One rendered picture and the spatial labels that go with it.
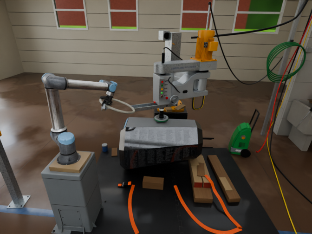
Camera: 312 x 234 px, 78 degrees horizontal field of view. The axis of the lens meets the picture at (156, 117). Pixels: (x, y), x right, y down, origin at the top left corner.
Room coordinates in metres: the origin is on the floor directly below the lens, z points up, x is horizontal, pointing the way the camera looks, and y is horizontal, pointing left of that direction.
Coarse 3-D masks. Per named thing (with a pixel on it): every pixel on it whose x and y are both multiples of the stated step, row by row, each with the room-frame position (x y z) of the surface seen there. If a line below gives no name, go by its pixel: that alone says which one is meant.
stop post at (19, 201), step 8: (0, 144) 1.84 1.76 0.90; (0, 152) 1.80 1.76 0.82; (0, 160) 1.78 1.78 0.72; (8, 160) 1.86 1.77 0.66; (0, 168) 1.78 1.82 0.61; (8, 168) 1.82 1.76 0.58; (8, 176) 1.78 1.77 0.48; (8, 184) 1.78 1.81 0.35; (16, 184) 1.84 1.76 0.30; (16, 192) 1.80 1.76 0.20; (16, 200) 1.78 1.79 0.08; (24, 200) 1.84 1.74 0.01
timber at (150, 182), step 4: (144, 176) 2.20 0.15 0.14; (148, 176) 2.20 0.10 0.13; (144, 180) 2.12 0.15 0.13; (148, 180) 2.12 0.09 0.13; (152, 180) 2.12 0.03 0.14; (156, 180) 2.12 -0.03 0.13; (160, 180) 2.13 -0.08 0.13; (144, 184) 2.09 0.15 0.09; (148, 184) 2.08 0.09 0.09; (152, 184) 2.08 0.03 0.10; (156, 184) 2.07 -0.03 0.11; (160, 184) 2.07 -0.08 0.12; (152, 188) 2.08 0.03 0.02; (156, 188) 2.07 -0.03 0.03; (160, 188) 2.07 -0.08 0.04
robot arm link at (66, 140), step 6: (66, 132) 1.70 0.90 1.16; (60, 138) 1.59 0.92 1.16; (66, 138) 1.60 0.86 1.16; (72, 138) 1.63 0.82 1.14; (60, 144) 1.57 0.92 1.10; (66, 144) 1.57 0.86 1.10; (72, 144) 1.61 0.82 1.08; (60, 150) 1.57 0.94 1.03; (66, 150) 1.57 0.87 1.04; (72, 150) 1.60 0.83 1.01
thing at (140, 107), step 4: (136, 104) 2.56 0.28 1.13; (140, 104) 2.58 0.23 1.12; (144, 104) 2.61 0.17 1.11; (148, 104) 2.63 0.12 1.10; (152, 104) 2.66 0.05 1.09; (156, 104) 2.69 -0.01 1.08; (168, 104) 2.65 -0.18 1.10; (176, 104) 2.67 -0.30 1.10; (136, 108) 2.44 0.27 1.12; (140, 108) 2.46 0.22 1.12; (144, 108) 2.49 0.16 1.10; (148, 108) 2.51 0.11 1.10; (152, 108) 2.54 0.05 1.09; (156, 108) 2.57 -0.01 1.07
